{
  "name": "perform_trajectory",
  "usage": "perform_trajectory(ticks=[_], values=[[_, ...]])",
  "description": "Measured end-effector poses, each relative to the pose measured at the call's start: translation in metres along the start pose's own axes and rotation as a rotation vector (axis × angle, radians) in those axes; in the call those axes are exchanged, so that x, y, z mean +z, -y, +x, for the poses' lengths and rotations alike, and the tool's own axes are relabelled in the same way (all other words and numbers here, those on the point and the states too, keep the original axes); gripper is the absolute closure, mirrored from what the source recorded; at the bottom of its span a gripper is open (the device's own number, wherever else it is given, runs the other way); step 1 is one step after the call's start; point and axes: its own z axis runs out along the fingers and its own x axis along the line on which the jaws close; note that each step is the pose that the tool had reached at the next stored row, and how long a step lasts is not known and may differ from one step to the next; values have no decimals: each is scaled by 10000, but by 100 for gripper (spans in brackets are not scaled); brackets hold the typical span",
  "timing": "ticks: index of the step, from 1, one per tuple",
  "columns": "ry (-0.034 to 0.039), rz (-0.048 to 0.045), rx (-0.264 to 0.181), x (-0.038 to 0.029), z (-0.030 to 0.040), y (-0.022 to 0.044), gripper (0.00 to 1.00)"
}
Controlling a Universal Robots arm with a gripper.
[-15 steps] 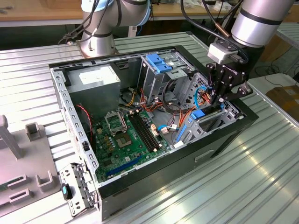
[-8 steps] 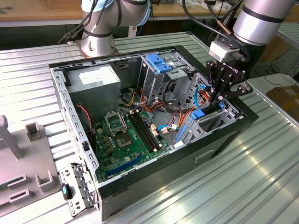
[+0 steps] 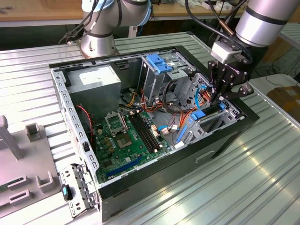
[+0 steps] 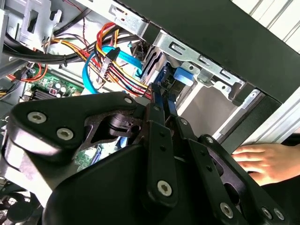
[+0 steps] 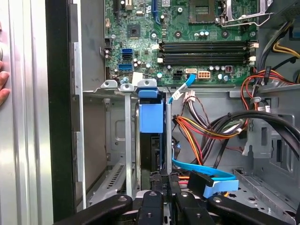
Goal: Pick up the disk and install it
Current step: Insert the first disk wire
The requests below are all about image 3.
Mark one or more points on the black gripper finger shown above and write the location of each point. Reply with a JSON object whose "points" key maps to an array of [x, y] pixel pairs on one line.
{"points": [[243, 90], [219, 77]]}

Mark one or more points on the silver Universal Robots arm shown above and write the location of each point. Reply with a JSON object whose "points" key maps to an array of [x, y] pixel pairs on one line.
{"points": [[257, 23]]}

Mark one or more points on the grey metal disk bay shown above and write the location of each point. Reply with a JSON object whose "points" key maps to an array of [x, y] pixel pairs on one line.
{"points": [[233, 112]]}

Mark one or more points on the cardboard box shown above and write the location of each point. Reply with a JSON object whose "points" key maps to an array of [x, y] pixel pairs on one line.
{"points": [[280, 52], [288, 98]]}

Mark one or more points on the grey metal optical drive cage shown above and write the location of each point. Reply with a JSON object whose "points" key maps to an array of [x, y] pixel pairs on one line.
{"points": [[152, 82]]}

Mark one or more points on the black RAM slot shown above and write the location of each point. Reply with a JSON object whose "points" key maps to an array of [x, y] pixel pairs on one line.
{"points": [[147, 131], [144, 132], [150, 130]]}

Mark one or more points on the green motherboard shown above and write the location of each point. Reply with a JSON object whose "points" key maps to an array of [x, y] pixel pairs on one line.
{"points": [[139, 150]]}

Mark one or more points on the black PC case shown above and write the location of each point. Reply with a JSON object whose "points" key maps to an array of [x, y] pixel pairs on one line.
{"points": [[164, 174]]}

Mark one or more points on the grey power supply unit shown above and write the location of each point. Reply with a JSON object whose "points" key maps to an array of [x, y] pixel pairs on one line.
{"points": [[93, 96]]}

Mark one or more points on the blue expansion slot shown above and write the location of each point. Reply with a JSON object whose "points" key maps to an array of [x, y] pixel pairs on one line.
{"points": [[124, 167]]}

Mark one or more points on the black blue latch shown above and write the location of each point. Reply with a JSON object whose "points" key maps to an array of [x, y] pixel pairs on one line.
{"points": [[64, 192]]}

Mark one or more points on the long wooden desk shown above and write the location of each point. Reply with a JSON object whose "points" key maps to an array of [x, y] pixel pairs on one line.
{"points": [[35, 11]]}

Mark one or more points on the grey parts rack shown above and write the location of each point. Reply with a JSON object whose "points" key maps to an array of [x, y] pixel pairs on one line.
{"points": [[23, 164]]}

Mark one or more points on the green RAM stick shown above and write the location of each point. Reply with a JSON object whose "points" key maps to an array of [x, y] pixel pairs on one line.
{"points": [[3, 188]]}

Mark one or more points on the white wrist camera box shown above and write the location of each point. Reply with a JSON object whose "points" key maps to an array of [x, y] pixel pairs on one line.
{"points": [[222, 52]]}

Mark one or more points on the metal frame table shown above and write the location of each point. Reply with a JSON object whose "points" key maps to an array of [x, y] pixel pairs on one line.
{"points": [[293, 35]]}

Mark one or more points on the blue plastic bay bracket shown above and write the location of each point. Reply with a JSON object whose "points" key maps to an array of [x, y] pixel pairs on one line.
{"points": [[159, 64]]}

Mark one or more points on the silver hinged slot bracket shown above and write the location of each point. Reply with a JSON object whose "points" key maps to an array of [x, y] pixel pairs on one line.
{"points": [[70, 179]]}

